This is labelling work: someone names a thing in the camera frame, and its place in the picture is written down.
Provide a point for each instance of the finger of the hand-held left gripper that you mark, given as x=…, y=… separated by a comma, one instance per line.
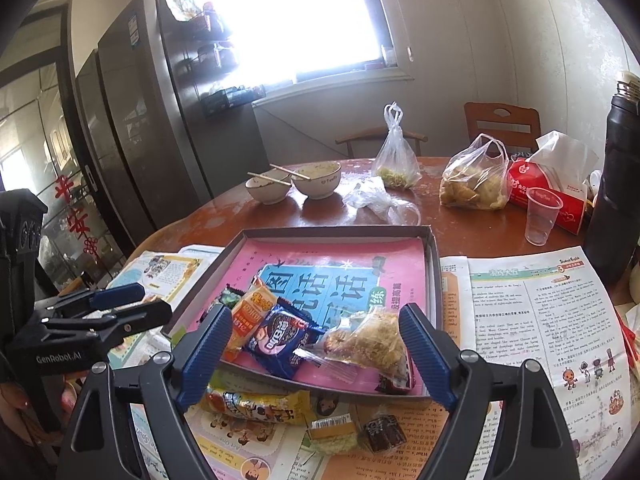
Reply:
x=120, y=296
x=140, y=317

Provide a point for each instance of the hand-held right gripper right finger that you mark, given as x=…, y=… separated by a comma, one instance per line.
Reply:
x=430, y=355

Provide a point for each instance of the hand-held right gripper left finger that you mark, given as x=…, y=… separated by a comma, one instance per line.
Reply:
x=205, y=355

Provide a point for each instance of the shallow cardboard box tray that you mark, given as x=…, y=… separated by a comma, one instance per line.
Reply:
x=433, y=310

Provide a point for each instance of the clear flaky pastry packet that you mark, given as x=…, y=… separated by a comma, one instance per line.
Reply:
x=382, y=342

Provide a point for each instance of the orange rice cracker packet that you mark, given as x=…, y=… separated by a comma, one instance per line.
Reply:
x=250, y=320

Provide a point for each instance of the blue cookie packet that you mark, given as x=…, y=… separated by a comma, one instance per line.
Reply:
x=282, y=340

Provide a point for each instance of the clear brown pastry packet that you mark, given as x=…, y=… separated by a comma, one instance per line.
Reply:
x=340, y=342

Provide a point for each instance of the person's left hand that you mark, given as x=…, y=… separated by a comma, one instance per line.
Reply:
x=12, y=405

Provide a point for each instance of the colourful illustrated newspaper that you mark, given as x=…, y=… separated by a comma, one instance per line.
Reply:
x=160, y=270

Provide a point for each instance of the green triangular snack packet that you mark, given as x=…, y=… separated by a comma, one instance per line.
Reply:
x=231, y=297

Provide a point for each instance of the yellow crinkled snack packet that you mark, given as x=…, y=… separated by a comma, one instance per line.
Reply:
x=265, y=405

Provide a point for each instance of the dark brown snack packet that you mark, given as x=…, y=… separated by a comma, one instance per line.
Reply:
x=384, y=432

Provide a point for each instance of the white text newspaper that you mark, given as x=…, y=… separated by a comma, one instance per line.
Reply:
x=525, y=320

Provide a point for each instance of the small yellow cake packet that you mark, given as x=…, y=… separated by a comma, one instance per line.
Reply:
x=332, y=432

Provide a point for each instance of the pink and blue book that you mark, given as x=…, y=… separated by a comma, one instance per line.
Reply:
x=310, y=260

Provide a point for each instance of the glass door with red decal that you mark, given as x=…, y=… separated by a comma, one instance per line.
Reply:
x=40, y=160

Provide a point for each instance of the grey refrigerator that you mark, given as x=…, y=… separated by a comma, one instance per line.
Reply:
x=140, y=135

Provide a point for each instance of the crumpled clear plastic bag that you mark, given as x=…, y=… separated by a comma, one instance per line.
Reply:
x=375, y=197

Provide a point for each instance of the cream ceramic bowl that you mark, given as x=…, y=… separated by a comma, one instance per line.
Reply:
x=317, y=182
x=269, y=192

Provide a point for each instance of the plastic bag of pastries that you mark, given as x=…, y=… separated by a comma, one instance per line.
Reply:
x=472, y=185

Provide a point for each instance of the clear plastic cup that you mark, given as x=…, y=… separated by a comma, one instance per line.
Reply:
x=542, y=220

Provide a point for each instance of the wooden chopsticks pair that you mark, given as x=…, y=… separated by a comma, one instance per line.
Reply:
x=267, y=177
x=292, y=172

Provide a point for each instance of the knotted clear plastic bag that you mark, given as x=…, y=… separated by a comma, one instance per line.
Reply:
x=397, y=160

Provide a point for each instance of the red tissue box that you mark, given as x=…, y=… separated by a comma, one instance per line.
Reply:
x=575, y=200

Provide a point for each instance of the curved wooden chair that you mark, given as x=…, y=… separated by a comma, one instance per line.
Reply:
x=380, y=137

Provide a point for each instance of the wooden chair with cutout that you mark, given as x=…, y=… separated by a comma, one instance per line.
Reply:
x=500, y=125

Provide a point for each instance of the black thermos bottle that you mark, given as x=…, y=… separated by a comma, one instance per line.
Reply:
x=615, y=185

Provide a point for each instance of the fridge side storage rack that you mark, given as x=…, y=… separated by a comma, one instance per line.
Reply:
x=215, y=60

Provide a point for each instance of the window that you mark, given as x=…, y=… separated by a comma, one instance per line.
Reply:
x=325, y=15

